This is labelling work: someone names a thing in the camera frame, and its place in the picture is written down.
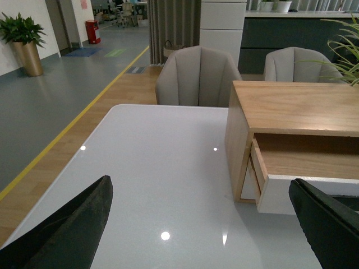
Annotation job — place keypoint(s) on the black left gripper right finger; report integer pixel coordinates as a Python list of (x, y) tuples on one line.
[(330, 224)]

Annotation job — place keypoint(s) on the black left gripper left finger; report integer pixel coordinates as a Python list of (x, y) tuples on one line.
[(69, 237)]

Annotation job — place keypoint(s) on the white front wooden drawer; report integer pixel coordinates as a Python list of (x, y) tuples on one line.
[(329, 163)]

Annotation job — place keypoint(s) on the wooden drawer cabinet box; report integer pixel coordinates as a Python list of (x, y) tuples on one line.
[(287, 108)]

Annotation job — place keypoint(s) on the grey upholstered chair right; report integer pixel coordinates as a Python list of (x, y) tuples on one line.
[(296, 64)]

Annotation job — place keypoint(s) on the grey upholstered chair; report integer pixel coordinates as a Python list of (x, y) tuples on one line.
[(296, 64), (197, 76)]

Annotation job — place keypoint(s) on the green spider plant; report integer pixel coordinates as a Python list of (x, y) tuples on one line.
[(345, 48)]

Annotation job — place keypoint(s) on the blue floor mat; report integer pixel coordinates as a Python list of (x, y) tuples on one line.
[(83, 52)]

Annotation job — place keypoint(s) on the grey upholstered chair left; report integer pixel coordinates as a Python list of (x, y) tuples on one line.
[(197, 76)]

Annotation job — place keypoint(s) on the dark grey counter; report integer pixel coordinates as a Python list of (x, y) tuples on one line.
[(265, 33)]

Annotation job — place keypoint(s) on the potted plant in gold vase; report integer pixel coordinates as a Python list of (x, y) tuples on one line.
[(26, 36)]

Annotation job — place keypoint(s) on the woven basket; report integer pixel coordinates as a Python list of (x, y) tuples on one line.
[(169, 48)]

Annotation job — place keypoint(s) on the red bin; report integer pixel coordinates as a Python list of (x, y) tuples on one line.
[(92, 30)]

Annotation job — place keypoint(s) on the white planter pot right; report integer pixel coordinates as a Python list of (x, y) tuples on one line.
[(283, 6)]

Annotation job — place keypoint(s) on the white planter pot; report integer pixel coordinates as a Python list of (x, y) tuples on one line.
[(283, 6), (265, 5)]

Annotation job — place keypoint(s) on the white planter pot left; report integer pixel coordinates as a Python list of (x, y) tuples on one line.
[(265, 5)]

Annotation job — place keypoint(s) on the white pillar cabinet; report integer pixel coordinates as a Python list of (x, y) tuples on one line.
[(221, 26)]

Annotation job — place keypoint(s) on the office chair in background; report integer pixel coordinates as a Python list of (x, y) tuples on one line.
[(125, 14)]

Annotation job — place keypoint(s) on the grey curtain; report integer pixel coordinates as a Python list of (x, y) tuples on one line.
[(177, 22)]

